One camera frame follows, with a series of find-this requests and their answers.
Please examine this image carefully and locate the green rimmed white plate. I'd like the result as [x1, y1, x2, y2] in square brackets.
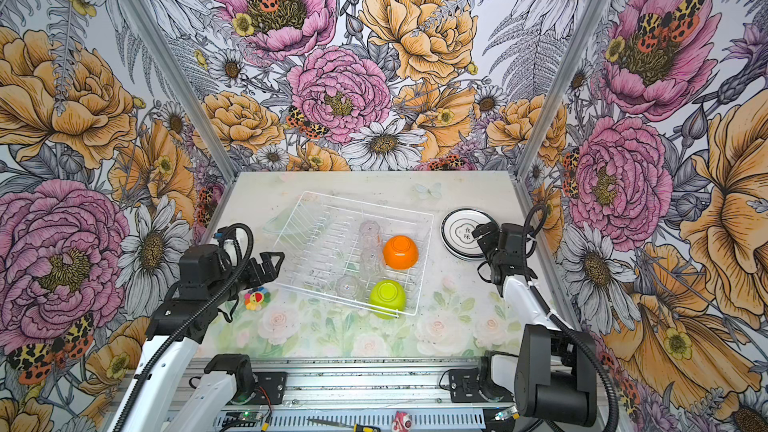
[440, 207, 497, 261]

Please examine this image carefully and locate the clear plastic cup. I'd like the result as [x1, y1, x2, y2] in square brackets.
[335, 274, 364, 301]
[359, 220, 381, 249]
[359, 247, 386, 278]

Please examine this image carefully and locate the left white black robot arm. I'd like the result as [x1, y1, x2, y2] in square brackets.
[107, 223, 286, 431]

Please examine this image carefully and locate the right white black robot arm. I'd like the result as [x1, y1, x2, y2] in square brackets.
[472, 205, 620, 431]

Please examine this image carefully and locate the colourful smiling flower toy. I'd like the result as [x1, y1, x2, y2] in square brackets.
[243, 287, 271, 311]

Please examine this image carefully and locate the orange plastic bowl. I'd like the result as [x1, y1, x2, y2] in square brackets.
[383, 235, 419, 271]

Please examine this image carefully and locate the lime green plastic bowl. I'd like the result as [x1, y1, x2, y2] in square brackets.
[368, 279, 406, 320]

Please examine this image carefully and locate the green circuit board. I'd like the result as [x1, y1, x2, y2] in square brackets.
[221, 411, 270, 428]

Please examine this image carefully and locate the red white small object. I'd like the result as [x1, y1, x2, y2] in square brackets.
[391, 411, 413, 432]

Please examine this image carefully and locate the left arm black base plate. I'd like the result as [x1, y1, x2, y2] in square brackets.
[245, 371, 288, 406]

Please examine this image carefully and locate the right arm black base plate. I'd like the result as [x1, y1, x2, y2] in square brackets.
[447, 368, 497, 404]

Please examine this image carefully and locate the aluminium frame rail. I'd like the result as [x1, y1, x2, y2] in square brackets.
[252, 357, 481, 411]

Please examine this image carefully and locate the yellow handled screwdriver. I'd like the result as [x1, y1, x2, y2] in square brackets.
[308, 418, 381, 432]

